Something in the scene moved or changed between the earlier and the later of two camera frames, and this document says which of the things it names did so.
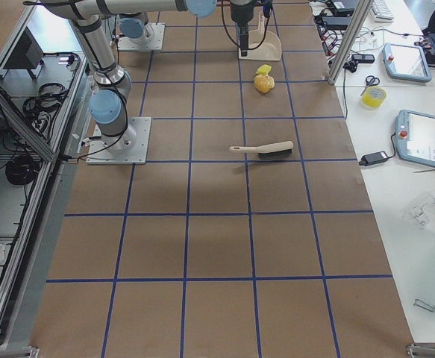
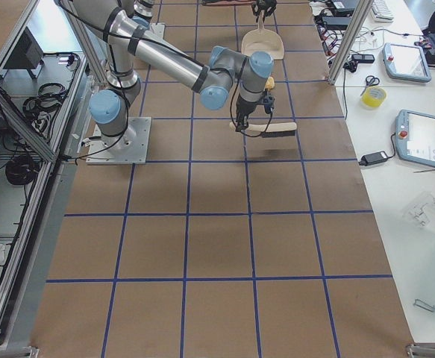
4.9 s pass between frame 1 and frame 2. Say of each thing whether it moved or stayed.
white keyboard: stayed
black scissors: stayed
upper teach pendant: stayed
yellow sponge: moved
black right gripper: moved
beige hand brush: moved
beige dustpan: stayed
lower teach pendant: stayed
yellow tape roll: stayed
